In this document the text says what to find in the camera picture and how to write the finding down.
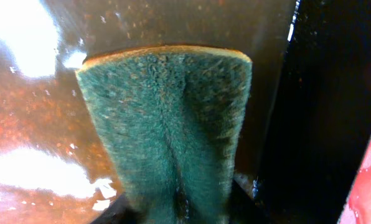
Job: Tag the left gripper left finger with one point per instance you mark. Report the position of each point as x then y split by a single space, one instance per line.
120 212

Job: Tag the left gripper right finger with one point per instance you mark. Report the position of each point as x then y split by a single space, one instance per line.
242 209

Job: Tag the green sponge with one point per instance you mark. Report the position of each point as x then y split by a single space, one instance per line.
169 118

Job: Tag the red plastic tray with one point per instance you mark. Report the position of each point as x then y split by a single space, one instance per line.
357 209

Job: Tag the black water tray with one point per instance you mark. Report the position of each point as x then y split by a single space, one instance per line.
308 123

